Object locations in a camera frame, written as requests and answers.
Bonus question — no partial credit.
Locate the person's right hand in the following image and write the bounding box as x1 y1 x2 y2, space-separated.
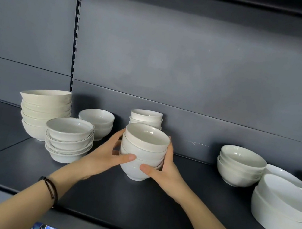
135 131 198 205

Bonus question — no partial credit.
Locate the narrow grey metal back panel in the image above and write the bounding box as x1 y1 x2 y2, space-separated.
0 54 75 114

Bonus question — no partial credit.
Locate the cream ceramic bowl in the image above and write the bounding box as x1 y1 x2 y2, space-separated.
20 94 73 118
19 84 73 111
19 101 72 124

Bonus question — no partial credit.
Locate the person's left hand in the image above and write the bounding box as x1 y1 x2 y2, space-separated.
51 118 141 206

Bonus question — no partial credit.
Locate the large grey metal back panel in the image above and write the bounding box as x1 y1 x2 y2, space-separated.
0 0 84 77
63 0 302 146

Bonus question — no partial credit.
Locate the white wide-rimmed ceramic bowl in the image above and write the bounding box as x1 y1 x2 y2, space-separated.
44 113 96 146

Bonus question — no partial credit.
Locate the black cord bracelet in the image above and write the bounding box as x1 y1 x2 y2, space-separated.
34 175 62 209

